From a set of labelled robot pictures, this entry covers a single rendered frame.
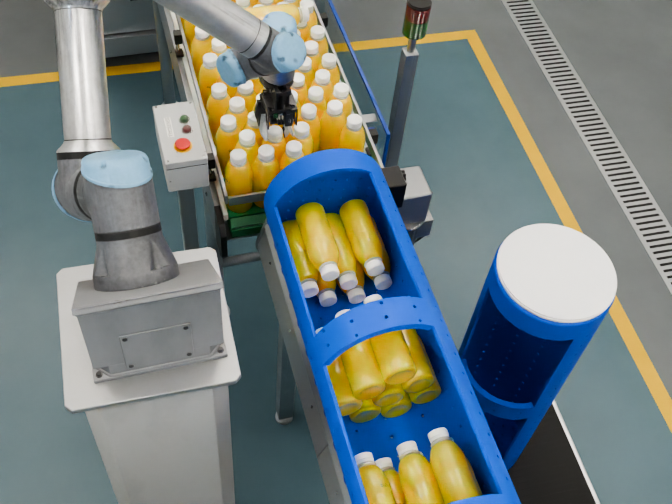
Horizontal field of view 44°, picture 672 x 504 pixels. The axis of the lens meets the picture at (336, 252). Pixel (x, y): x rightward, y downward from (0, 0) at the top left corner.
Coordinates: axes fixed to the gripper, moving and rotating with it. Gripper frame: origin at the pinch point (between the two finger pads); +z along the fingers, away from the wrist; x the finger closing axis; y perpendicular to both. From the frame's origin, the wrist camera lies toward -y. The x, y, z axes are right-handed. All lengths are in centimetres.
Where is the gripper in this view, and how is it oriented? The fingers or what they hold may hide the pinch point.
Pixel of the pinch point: (274, 132)
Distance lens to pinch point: 207.8
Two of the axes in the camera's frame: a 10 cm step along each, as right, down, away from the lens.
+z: -0.7, 6.0, 8.0
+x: 9.6, -1.7, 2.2
